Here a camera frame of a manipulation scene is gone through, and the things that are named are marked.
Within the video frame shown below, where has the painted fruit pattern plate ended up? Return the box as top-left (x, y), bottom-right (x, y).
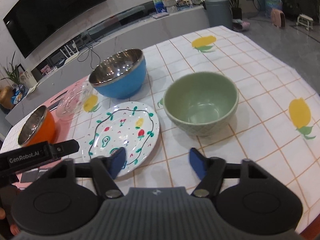
top-left (80, 101), bottom-right (160, 177)

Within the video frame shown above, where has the blue water jug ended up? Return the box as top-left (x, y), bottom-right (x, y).
top-left (265, 0), bottom-right (283, 18)

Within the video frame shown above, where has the woven brown basket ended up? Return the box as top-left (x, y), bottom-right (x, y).
top-left (0, 86), bottom-right (14, 110)

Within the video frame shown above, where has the grey tv cabinet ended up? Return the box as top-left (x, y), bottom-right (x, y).
top-left (5, 6), bottom-right (209, 126)

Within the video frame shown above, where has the grey round trash bin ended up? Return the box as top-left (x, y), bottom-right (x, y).
top-left (204, 0), bottom-right (233, 29)

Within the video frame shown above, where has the white wifi router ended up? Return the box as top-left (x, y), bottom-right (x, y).
top-left (60, 40), bottom-right (80, 63)

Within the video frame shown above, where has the orange steel bowl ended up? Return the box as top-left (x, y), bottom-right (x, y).
top-left (17, 105), bottom-right (56, 147)

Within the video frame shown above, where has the pink small heater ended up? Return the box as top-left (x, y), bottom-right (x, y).
top-left (271, 8), bottom-right (286, 28)

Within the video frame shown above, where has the person hand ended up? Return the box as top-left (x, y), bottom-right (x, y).
top-left (1, 205), bottom-right (20, 239)

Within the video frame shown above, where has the green ceramic bowl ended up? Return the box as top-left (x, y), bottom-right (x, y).
top-left (163, 72), bottom-right (239, 137)

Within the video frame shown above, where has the white small stool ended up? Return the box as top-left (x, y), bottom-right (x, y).
top-left (296, 14), bottom-right (313, 31)

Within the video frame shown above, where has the blue steel bowl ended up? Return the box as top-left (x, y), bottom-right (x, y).
top-left (88, 49), bottom-right (146, 99)

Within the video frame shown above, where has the small plant in vase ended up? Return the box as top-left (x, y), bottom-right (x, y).
top-left (1, 52), bottom-right (27, 96)

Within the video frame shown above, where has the pink restaurant placemat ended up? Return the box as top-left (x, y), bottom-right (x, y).
top-left (15, 74), bottom-right (93, 188)

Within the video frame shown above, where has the black cable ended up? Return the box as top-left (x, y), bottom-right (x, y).
top-left (76, 39), bottom-right (102, 71)

